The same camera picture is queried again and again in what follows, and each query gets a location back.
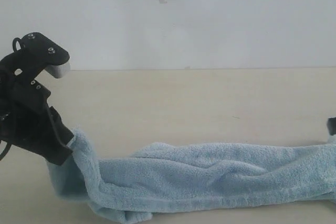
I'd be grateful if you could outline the light blue terry towel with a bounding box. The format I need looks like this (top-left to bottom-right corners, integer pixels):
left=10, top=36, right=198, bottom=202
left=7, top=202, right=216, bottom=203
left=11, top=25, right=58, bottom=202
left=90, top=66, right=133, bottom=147
left=47, top=131, right=335, bottom=223

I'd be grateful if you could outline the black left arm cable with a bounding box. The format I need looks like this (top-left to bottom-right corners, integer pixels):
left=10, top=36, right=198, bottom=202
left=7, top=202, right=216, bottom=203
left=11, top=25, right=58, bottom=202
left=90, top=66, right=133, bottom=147
left=0, top=140, right=14, bottom=161

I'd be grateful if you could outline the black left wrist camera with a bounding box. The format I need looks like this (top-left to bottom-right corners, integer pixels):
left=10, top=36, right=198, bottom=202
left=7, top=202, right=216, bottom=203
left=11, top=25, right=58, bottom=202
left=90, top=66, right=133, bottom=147
left=1, top=32, right=71, bottom=83

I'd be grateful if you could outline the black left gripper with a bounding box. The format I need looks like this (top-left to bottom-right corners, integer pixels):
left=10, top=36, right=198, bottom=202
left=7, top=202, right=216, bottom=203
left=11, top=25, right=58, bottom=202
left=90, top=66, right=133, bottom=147
left=1, top=79, right=74, bottom=166

